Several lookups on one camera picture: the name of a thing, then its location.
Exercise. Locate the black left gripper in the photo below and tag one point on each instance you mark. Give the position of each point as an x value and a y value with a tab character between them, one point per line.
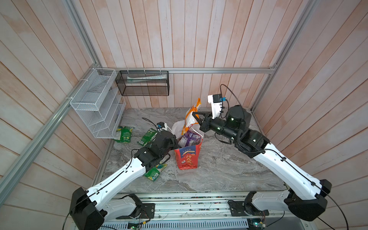
175	144

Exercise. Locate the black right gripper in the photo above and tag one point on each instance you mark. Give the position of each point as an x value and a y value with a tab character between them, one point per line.
206	123

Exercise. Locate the green candy bag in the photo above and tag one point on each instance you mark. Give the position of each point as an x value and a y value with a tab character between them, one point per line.
148	137
154	173
123	134

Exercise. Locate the orange candy bag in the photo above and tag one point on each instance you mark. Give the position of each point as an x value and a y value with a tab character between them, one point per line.
190	120

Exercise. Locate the purple candy bag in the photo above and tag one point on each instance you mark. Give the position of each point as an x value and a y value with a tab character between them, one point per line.
190	139

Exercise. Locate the red paper bag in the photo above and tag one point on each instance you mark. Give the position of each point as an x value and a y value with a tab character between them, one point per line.
187	157

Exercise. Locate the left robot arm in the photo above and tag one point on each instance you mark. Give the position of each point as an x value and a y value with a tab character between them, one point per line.
90	208

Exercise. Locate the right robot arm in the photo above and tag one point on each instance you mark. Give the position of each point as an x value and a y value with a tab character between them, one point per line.
305	196

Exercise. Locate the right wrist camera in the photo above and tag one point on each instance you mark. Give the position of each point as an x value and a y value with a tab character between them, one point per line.
216	101

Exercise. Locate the black wire mesh basket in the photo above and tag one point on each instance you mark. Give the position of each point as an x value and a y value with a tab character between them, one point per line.
143	83

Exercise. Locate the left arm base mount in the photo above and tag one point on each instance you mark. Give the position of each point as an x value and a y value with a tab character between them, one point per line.
142	210

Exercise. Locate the white wire mesh shelf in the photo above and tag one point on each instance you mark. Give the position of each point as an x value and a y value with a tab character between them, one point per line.
99	105

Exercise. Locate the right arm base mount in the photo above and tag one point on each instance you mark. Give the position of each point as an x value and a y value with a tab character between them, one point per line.
245	207

